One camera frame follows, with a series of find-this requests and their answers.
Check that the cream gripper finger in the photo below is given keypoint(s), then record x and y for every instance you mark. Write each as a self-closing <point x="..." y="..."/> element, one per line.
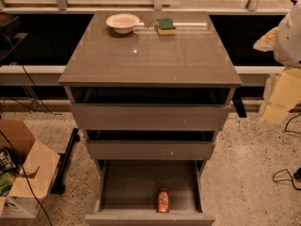
<point x="282" y="93"/>
<point x="266" y="42"/>

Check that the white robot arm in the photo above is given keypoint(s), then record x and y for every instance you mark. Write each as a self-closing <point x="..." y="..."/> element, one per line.
<point x="287" y="48"/>

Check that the grey drawer cabinet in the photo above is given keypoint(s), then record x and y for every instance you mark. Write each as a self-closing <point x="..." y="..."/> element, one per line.
<point x="193" y="58"/>

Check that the grey top drawer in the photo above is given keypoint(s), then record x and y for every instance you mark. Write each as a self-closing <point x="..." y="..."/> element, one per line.
<point x="149" y="109"/>

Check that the grey drawer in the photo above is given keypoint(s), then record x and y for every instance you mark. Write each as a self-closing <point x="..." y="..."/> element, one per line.
<point x="129" y="189"/>
<point x="149" y="109"/>
<point x="150" y="145"/>

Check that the grey bottom drawer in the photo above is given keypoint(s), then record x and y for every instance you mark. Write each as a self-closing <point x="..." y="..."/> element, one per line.
<point x="129" y="189"/>

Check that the grey middle drawer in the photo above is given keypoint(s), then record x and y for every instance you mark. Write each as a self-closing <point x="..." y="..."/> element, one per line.
<point x="150" y="145"/>

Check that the green yellow sponge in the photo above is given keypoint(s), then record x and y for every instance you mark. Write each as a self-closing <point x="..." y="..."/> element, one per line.
<point x="165" y="26"/>

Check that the white bowl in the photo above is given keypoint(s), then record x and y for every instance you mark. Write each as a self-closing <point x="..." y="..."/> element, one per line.
<point x="123" y="23"/>

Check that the black floor bar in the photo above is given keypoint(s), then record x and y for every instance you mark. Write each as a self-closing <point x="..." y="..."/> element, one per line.
<point x="58" y="186"/>

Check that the cardboard box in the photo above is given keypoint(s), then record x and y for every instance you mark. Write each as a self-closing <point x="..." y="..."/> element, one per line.
<point x="36" y="164"/>

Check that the black chip bag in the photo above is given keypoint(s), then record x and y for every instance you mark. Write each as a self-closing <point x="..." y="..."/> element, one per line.
<point x="6" y="162"/>

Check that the green snack bag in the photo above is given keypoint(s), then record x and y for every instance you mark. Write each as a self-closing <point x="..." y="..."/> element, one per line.
<point x="6" y="182"/>

